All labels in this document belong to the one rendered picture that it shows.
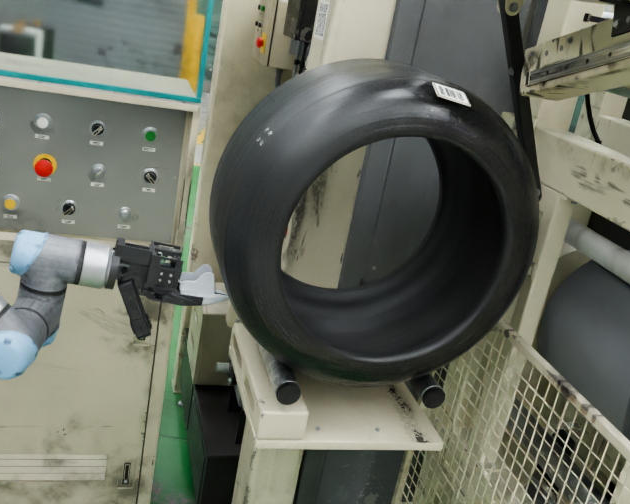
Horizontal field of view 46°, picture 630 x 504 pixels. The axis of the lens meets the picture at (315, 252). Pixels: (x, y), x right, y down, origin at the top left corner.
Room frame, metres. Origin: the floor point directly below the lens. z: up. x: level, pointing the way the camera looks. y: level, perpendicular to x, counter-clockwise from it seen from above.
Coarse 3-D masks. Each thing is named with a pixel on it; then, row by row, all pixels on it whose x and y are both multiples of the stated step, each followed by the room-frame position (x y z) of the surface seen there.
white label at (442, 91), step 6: (438, 84) 1.22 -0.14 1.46; (438, 90) 1.20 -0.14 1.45; (444, 90) 1.21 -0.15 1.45; (450, 90) 1.22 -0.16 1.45; (456, 90) 1.23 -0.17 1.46; (438, 96) 1.18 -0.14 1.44; (444, 96) 1.19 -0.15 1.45; (450, 96) 1.20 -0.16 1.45; (456, 96) 1.21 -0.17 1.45; (462, 96) 1.22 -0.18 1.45; (462, 102) 1.20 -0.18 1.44; (468, 102) 1.21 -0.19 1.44
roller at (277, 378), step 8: (264, 352) 1.27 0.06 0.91; (264, 360) 1.25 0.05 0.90; (272, 360) 1.22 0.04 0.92; (272, 368) 1.20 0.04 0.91; (280, 368) 1.19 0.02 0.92; (288, 368) 1.20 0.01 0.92; (272, 376) 1.18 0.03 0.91; (280, 376) 1.17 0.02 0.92; (288, 376) 1.17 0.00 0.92; (272, 384) 1.17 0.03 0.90; (280, 384) 1.15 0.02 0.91; (288, 384) 1.14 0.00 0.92; (296, 384) 1.15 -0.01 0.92; (280, 392) 1.14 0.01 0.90; (288, 392) 1.14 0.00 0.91; (296, 392) 1.14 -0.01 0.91; (280, 400) 1.14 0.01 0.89; (288, 400) 1.14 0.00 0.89; (296, 400) 1.15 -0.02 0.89
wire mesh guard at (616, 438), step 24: (504, 336) 1.40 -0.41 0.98; (480, 360) 1.46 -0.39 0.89; (456, 384) 1.53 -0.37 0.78; (528, 384) 1.28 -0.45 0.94; (552, 384) 1.21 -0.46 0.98; (552, 408) 1.20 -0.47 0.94; (576, 408) 1.14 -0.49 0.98; (600, 432) 1.07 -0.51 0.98; (408, 456) 1.64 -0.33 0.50; (432, 456) 1.54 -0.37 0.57; (576, 456) 1.11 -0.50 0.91; (624, 456) 1.01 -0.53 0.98; (504, 480) 1.27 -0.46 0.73; (552, 480) 1.14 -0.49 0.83; (624, 480) 1.00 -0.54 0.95
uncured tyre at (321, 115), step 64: (384, 64) 1.32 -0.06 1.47; (256, 128) 1.23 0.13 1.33; (320, 128) 1.14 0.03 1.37; (384, 128) 1.16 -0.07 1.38; (448, 128) 1.19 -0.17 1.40; (256, 192) 1.12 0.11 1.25; (448, 192) 1.51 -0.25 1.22; (512, 192) 1.23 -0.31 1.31; (256, 256) 1.11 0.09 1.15; (448, 256) 1.50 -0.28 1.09; (512, 256) 1.24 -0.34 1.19; (256, 320) 1.13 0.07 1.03; (320, 320) 1.42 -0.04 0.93; (384, 320) 1.45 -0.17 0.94; (448, 320) 1.37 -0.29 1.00; (384, 384) 1.22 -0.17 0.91
